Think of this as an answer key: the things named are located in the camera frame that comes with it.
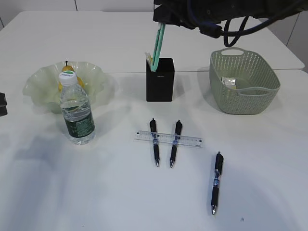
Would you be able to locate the yellow utility knife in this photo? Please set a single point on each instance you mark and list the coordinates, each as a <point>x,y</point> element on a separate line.
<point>149,58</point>

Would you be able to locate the yellow white waste paper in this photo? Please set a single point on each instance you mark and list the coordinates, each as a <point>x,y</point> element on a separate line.
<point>229,82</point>

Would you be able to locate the green wavy glass plate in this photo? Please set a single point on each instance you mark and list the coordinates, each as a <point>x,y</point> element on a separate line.
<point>42,86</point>

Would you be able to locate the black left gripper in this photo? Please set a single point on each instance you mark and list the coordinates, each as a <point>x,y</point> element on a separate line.
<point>3,105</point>

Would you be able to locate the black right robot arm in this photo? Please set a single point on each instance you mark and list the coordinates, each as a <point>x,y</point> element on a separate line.
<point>208,14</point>

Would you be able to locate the black pen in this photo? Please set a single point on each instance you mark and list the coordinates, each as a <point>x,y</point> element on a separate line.
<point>177,132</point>
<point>215,188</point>
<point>153,129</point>

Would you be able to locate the green plastic woven basket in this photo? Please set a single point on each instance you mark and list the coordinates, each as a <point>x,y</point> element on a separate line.
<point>257,84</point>

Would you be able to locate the green utility knife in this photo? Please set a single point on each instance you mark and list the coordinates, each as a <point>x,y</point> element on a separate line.
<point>157,47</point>

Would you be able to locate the clear plastic water bottle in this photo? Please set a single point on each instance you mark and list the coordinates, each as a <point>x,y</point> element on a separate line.
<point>76,109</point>

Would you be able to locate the yellow pear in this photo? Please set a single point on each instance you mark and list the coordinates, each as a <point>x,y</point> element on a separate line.
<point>69,68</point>

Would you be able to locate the black square pen holder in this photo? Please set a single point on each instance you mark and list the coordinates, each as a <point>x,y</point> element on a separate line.
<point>159,84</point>

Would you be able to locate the clear plastic ruler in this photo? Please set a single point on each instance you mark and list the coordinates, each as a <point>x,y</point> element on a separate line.
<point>169,138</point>

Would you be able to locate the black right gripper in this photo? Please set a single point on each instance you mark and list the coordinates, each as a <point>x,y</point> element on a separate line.
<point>179,13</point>

